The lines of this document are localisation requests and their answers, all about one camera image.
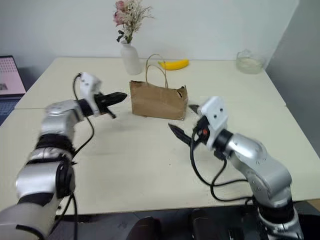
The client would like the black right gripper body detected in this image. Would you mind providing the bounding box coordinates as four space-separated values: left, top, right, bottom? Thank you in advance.
192 115 210 148

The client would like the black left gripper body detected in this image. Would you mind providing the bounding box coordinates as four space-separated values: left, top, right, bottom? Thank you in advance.
94 92 109 115

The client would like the brown paper bag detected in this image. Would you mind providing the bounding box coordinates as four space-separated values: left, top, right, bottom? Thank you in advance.
129 53 189 121

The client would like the white ceramic vase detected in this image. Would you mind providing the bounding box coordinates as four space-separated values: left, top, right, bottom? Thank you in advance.
120 39 143 76

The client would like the yellow banana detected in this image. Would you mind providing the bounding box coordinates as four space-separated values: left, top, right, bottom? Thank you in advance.
157 58 190 72

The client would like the clear glass bowl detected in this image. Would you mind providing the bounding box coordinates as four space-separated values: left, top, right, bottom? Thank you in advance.
236 49 266 75

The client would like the dried pink flower bouquet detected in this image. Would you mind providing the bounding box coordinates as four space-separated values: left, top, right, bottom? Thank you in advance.
113 0 155 44

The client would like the laptop with pink screen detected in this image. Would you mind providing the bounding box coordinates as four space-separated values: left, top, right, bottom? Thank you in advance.
0 55 27 126

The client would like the dark rounded shape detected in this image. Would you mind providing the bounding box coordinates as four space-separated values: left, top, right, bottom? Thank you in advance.
129 215 162 240

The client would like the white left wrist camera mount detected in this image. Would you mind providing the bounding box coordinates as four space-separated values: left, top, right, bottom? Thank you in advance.
79 71 104 117

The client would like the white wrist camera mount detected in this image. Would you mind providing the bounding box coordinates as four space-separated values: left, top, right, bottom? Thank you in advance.
199 96 229 151
79 71 104 117

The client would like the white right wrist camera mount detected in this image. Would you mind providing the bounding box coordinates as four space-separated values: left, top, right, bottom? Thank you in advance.
199 96 229 151

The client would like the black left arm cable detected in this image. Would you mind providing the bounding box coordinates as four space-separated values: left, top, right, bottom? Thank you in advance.
56 72 95 240

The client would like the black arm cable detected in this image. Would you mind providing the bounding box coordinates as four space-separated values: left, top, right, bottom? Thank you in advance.
56 72 95 240
189 122 253 202

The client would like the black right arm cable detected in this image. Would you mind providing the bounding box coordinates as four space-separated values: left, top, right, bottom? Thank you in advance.
189 122 253 202

